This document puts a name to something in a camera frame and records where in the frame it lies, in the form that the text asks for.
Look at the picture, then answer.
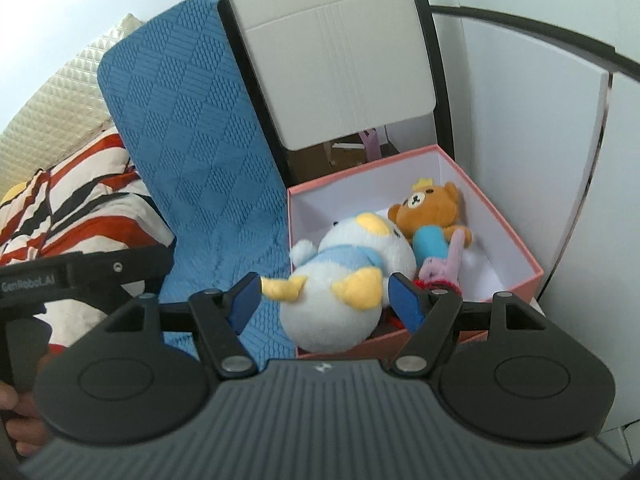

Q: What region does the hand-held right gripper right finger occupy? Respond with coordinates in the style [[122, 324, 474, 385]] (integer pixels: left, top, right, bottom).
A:
[[388, 272, 547, 377]]

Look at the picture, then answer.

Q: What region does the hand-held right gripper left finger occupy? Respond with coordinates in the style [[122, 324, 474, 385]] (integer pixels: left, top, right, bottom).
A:
[[94, 273, 264, 379]]

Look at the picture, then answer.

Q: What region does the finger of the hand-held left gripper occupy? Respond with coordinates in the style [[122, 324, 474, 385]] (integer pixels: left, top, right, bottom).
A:
[[66, 244, 177, 292]]

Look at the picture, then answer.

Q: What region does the purple pink plush doll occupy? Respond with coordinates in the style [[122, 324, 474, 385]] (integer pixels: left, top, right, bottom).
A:
[[417, 239, 469, 294]]

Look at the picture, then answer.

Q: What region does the blue white penguin plush toy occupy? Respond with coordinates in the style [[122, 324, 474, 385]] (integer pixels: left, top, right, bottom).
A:
[[260, 212, 419, 354]]

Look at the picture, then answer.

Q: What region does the orange bear plush toy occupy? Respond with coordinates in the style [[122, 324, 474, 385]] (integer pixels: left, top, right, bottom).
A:
[[387, 177, 474, 261]]

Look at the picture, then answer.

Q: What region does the pink cardboard box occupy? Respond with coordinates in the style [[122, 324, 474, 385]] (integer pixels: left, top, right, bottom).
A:
[[287, 144, 545, 359]]

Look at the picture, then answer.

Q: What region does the person's left hand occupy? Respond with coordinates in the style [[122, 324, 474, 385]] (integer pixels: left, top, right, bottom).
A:
[[0, 382, 49, 459]]

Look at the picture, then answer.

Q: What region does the red white striped blanket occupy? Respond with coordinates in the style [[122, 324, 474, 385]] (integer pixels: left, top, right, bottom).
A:
[[0, 127, 177, 352]]

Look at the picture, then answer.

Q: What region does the blue quilted cushion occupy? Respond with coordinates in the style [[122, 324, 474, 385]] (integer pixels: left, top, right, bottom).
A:
[[97, 0, 302, 361]]

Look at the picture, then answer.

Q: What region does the brown cardboard box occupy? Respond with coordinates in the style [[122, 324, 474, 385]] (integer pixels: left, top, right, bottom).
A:
[[289, 135, 368, 187]]

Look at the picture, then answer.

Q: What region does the small purple carton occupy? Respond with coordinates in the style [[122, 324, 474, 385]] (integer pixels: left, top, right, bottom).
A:
[[359, 128, 382, 164]]

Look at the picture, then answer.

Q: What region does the cream quilted pillow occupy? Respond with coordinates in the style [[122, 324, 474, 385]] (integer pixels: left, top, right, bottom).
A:
[[0, 12, 144, 192]]

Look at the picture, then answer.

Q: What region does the white panel with black trim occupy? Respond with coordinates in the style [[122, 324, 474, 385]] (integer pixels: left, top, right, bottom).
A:
[[430, 4, 640, 313]]

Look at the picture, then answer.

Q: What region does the white chair with black frame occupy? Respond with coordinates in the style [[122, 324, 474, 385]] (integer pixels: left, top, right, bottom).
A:
[[217, 0, 457, 187]]

